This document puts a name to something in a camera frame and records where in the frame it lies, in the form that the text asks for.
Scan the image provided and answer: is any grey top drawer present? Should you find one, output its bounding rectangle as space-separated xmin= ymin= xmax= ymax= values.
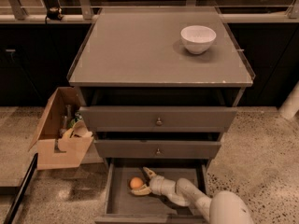
xmin=79 ymin=106 xmax=236 ymax=133

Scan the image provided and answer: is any grey middle drawer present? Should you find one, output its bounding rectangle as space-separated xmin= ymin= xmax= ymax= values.
xmin=94 ymin=140 xmax=221 ymax=159

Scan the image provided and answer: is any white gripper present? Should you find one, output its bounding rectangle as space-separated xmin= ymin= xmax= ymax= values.
xmin=131 ymin=167 xmax=176 ymax=199

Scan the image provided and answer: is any white ceramic bowl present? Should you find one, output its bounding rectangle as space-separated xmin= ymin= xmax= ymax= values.
xmin=180 ymin=25 xmax=217 ymax=54

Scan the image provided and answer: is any bottles and paper in box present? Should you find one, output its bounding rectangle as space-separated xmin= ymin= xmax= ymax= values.
xmin=59 ymin=105 xmax=93 ymax=139

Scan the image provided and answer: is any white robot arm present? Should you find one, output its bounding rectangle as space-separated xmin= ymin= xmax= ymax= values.
xmin=130 ymin=88 xmax=299 ymax=224

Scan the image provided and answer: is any open cardboard box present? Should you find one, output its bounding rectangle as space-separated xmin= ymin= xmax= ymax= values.
xmin=28 ymin=87 xmax=93 ymax=170

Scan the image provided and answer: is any small black device on ledge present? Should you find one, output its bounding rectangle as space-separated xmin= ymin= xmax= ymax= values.
xmin=47 ymin=7 xmax=63 ymax=21

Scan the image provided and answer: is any black bar on floor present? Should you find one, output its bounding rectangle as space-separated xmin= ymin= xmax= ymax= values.
xmin=3 ymin=153 xmax=38 ymax=224

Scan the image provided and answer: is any grey open bottom drawer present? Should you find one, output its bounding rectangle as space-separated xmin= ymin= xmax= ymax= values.
xmin=95 ymin=159 xmax=207 ymax=224

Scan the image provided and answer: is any grey drawer cabinet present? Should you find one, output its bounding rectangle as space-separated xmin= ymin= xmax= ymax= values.
xmin=66 ymin=1 xmax=256 ymax=224

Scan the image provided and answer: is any orange fruit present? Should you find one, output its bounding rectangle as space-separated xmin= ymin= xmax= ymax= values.
xmin=129 ymin=177 xmax=144 ymax=189

